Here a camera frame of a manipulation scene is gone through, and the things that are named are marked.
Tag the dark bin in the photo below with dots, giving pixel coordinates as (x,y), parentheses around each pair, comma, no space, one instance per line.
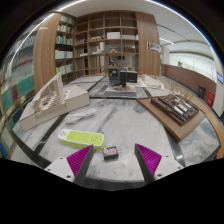
(201,92)

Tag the white architectural building model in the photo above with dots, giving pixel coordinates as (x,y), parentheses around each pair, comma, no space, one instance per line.
(50,105)

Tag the red bin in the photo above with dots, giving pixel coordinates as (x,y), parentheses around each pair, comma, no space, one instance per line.
(210,98)

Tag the wall monitor screen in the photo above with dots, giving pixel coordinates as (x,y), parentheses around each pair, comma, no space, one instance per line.
(220,77)

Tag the long curved ceiling light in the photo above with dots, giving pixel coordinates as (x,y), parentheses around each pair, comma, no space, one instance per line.
(70,4)

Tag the wooden grid shelf unit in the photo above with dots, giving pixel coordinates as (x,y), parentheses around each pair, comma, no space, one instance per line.
(105,43)

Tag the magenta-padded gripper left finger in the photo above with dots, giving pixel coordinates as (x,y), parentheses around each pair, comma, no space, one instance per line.
(78,161)

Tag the short ceiling light strip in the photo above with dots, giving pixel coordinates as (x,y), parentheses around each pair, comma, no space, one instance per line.
(166,40)

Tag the small white building model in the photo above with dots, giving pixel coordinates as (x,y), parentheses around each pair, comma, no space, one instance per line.
(152,81)

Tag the tall glass-front bookshelf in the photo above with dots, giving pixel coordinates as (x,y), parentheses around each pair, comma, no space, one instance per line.
(16,90)

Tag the green and white power strip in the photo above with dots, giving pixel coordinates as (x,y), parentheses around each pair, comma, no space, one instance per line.
(83,138)

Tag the dark box display model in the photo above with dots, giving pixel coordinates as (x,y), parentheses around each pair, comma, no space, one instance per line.
(121,78)

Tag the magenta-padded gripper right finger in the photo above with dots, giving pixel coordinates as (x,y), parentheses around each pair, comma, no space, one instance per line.
(150,160)

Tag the wall poster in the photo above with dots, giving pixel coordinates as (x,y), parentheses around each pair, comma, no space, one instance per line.
(154,47)

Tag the brown model on wooden board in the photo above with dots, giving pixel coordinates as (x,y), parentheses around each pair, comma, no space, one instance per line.
(175,113)

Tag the narrow wooden bookshelf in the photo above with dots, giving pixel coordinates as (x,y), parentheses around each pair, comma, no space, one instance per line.
(64,50)

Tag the small grey charger block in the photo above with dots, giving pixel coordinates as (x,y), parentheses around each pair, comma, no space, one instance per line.
(110,152)

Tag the light wooden stick model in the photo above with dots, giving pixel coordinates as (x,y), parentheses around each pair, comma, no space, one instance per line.
(178,90)

